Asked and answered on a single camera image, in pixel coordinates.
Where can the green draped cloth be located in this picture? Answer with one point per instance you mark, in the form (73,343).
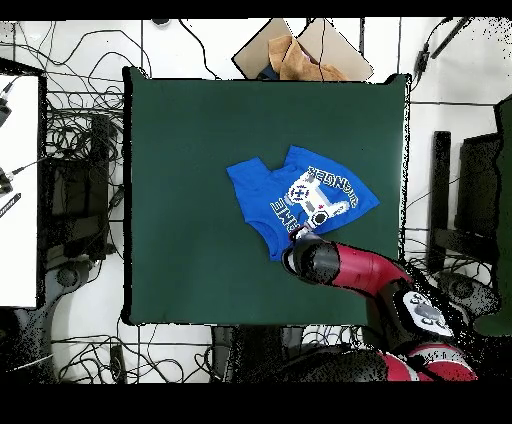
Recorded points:
(504,240)

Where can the thin black rod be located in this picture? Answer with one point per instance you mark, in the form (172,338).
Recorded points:
(450,38)

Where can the dark green table cloth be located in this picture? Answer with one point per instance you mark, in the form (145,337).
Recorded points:
(180,260)

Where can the black power adapter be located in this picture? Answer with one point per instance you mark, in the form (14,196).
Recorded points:
(421,60)

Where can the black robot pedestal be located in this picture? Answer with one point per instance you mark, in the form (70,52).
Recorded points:
(256,352)

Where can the tan towel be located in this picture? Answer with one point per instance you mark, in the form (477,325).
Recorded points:
(300,66)

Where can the white desk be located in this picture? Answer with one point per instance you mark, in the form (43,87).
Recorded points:
(20,240)

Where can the brown cardboard box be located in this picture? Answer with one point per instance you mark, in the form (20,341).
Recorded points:
(340,52)

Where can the black striped bar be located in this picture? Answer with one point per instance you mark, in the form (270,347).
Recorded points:
(10,204)

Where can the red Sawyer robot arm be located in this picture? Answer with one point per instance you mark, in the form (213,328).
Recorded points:
(360,268)

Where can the blue printed t-shirt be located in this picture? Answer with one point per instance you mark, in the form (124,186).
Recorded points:
(260,188)

